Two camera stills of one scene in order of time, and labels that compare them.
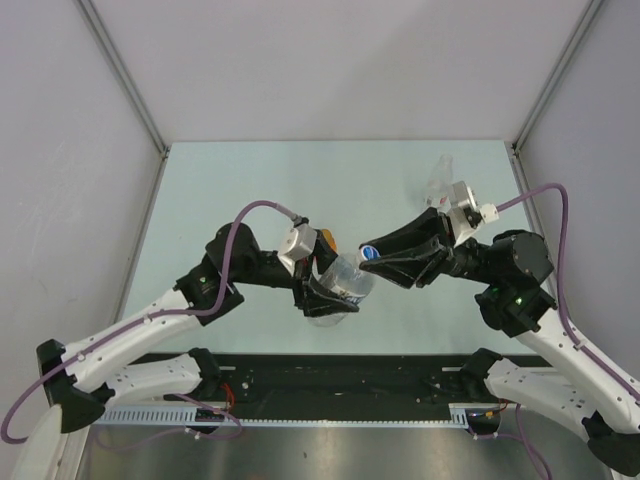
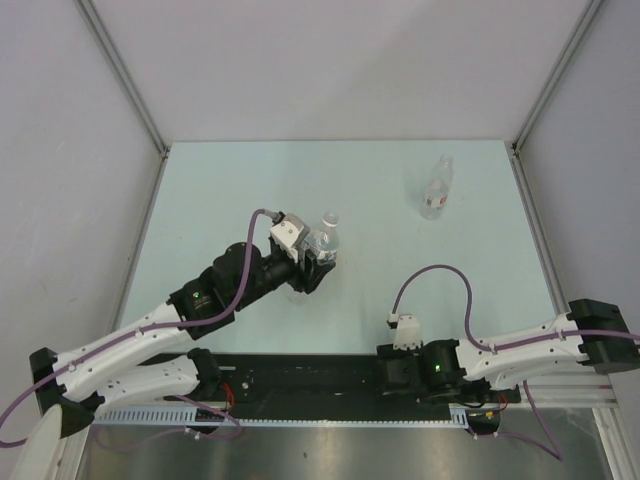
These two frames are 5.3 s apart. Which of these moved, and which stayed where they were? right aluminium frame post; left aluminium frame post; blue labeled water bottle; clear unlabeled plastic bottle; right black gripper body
Moved: blue labeled water bottle; right black gripper body
Stayed: right aluminium frame post; left aluminium frame post; clear unlabeled plastic bottle
